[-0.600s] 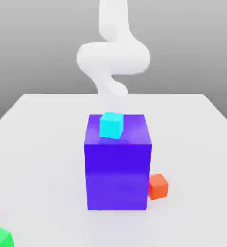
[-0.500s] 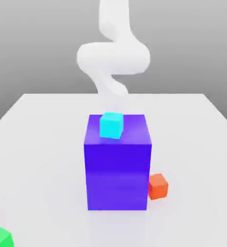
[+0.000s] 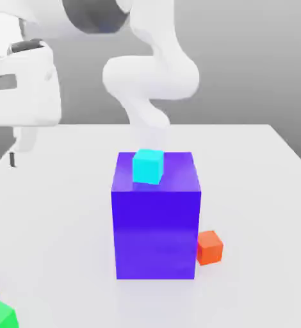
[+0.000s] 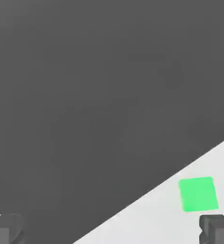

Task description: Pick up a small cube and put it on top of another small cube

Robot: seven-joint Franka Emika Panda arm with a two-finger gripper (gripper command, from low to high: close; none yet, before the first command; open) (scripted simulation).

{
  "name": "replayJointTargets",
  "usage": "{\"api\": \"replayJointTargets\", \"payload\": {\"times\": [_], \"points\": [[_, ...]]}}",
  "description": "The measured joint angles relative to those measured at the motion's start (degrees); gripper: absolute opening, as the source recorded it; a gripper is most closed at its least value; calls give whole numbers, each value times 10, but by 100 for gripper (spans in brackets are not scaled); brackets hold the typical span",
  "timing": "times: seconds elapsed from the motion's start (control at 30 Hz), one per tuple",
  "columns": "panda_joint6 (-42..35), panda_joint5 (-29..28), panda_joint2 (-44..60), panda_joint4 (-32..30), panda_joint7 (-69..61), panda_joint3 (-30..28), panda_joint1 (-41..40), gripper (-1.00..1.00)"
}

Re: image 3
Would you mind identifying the small orange cube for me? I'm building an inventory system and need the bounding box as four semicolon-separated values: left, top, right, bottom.
196;229;224;267

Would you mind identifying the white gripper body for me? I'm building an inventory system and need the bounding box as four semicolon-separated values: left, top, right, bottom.
0;42;63;127

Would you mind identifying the small cyan cube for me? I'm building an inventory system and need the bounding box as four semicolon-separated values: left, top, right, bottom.
131;149;165;186

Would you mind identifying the large purple box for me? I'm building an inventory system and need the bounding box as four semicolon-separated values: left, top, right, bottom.
111;151;202;281

